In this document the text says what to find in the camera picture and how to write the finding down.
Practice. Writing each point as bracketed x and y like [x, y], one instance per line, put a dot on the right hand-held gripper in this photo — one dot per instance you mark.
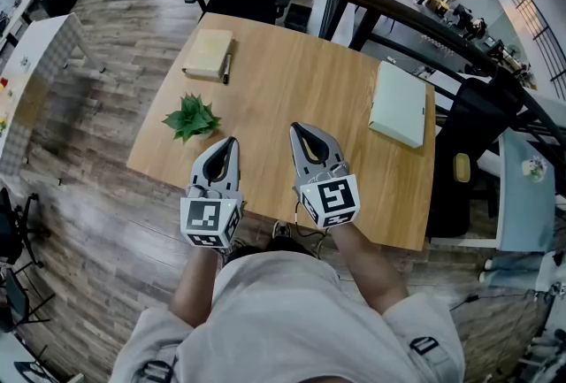
[331, 202]

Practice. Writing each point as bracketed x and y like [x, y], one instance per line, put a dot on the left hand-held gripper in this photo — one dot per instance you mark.
[208, 217]

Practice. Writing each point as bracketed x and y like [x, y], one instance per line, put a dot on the green plant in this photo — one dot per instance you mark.
[192, 118]

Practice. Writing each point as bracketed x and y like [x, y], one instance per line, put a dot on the person's right forearm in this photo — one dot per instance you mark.
[369, 270]

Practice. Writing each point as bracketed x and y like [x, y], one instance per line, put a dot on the person's left forearm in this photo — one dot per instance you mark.
[194, 288]

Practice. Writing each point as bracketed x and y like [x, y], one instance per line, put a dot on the wooden table with white legs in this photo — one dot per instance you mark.
[287, 85]

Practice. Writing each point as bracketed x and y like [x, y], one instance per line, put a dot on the person's left shoe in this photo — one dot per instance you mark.
[234, 247]

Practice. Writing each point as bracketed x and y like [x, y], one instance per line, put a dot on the person's shoe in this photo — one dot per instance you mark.
[281, 230]
[234, 247]

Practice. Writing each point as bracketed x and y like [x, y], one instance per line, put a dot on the person's right shoe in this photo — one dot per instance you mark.
[281, 230]

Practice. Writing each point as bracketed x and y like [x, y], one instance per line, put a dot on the person's black trousers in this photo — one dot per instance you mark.
[287, 245]

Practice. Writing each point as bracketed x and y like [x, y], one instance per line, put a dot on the pale green flat box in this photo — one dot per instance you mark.
[398, 104]

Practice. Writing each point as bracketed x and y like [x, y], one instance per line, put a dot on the black pen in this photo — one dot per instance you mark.
[227, 69]

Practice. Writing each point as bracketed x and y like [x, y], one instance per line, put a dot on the beige book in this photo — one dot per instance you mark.
[208, 54]

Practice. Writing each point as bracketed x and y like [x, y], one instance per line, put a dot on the black crate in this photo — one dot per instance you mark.
[297, 17]

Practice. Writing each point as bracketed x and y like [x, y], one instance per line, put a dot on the yellow lidded container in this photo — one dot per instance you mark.
[462, 167]

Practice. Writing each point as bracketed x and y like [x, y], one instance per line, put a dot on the person's white shirt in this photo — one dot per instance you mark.
[287, 319]

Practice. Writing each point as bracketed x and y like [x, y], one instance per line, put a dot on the black metal railing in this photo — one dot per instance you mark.
[420, 20]

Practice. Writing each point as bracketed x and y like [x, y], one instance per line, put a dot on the white patterned table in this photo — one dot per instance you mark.
[44, 58]

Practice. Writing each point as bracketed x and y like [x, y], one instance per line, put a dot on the light blue table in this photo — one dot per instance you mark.
[526, 204]

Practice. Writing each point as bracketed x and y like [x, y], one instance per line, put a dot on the small white flower pot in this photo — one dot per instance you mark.
[534, 169]

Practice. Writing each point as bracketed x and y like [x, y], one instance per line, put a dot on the yellow flower bunch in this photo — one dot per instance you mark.
[2, 124]

